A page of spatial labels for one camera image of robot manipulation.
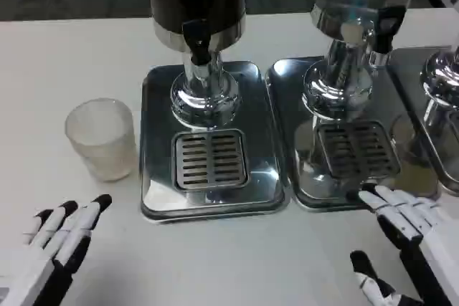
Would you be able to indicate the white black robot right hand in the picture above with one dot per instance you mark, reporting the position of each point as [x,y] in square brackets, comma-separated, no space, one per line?
[439,248]

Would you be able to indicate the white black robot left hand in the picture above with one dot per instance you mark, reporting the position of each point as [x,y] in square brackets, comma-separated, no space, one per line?
[32,263]

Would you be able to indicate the clear ribbed glass cup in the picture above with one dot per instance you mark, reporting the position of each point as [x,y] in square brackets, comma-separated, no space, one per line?
[102,141]

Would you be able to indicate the steel drip tray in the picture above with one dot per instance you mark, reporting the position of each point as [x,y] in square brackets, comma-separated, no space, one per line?
[287,105]
[409,84]
[157,141]

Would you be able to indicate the black tap tall lever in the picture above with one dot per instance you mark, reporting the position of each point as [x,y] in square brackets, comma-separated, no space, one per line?
[389,21]

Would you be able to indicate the black tap short lever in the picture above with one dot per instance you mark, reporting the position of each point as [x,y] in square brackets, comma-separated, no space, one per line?
[196,44]

